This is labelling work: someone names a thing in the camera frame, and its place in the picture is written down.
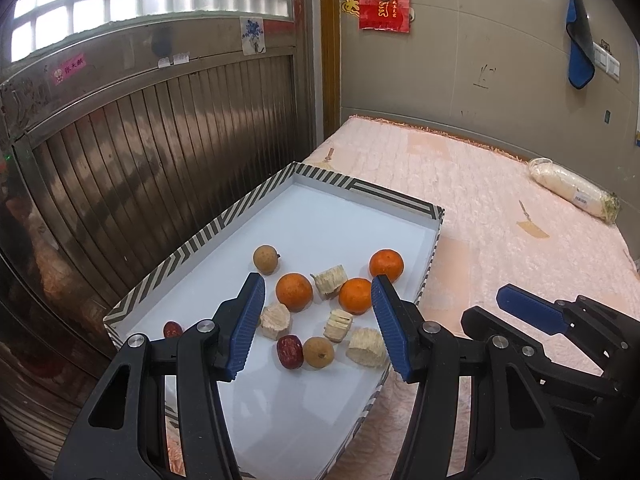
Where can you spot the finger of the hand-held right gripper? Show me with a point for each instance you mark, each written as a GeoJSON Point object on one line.
{"type": "Point", "coordinates": [500, 330]}
{"type": "Point", "coordinates": [530, 305]}

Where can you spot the blue grey hanging cloth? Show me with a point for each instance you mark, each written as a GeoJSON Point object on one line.
{"type": "Point", "coordinates": [580, 45]}

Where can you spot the pink quilted bedspread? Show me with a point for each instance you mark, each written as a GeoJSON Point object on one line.
{"type": "Point", "coordinates": [500, 220]}

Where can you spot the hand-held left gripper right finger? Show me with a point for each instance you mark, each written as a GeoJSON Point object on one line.
{"type": "Point", "coordinates": [390, 325]}

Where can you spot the wrapped white radish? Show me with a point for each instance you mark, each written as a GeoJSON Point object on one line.
{"type": "Point", "coordinates": [575, 187]}

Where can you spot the white paper labels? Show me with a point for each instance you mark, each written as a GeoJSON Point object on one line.
{"type": "Point", "coordinates": [173, 58]}

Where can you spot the red date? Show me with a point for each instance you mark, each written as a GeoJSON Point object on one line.
{"type": "Point", "coordinates": [172, 330]}
{"type": "Point", "coordinates": [290, 351]}

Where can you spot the white wall switches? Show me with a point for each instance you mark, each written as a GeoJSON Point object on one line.
{"type": "Point", "coordinates": [607, 60]}

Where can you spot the striped cardboard box tray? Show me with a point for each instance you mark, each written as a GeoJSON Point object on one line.
{"type": "Point", "coordinates": [350, 220]}

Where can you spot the orange mandarin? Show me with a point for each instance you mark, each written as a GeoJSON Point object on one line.
{"type": "Point", "coordinates": [386, 265]}
{"type": "Point", "coordinates": [354, 296]}
{"type": "Point", "coordinates": [294, 291]}

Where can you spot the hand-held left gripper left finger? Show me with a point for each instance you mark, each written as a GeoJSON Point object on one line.
{"type": "Point", "coordinates": [245, 330]}

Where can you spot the brown longan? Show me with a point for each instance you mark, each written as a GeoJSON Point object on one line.
{"type": "Point", "coordinates": [318, 351]}
{"type": "Point", "coordinates": [265, 259]}

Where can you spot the wooden door frame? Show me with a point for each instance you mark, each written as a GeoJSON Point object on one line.
{"type": "Point", "coordinates": [330, 50]}

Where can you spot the blue flower sticker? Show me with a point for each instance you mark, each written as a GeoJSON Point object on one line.
{"type": "Point", "coordinates": [252, 35]}

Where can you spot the ribbed metal door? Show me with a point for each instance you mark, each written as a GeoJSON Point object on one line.
{"type": "Point", "coordinates": [150, 160]}

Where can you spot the pink label sticker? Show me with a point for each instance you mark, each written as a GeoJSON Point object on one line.
{"type": "Point", "coordinates": [69, 69]}

